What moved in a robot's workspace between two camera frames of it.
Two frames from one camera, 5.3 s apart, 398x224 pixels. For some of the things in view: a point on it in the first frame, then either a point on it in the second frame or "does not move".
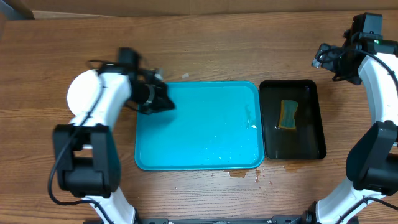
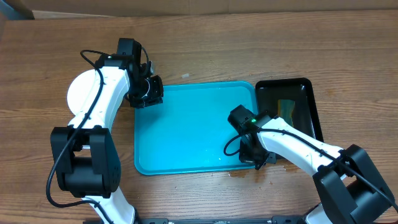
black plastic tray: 308,140 does not move
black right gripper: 325,57 to 254,158
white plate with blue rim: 83,91 does not move
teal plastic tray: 214,125 does not move
